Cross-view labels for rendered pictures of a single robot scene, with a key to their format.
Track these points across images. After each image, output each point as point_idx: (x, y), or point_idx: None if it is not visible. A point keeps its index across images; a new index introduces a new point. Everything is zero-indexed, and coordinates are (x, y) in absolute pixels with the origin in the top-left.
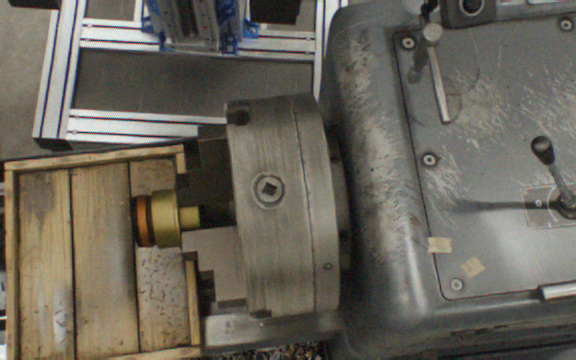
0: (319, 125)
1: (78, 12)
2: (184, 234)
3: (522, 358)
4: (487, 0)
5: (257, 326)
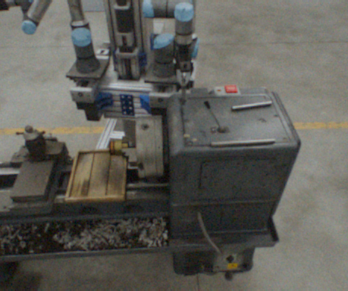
0: (160, 117)
1: (104, 148)
2: (122, 148)
3: (239, 237)
4: (188, 65)
5: (142, 195)
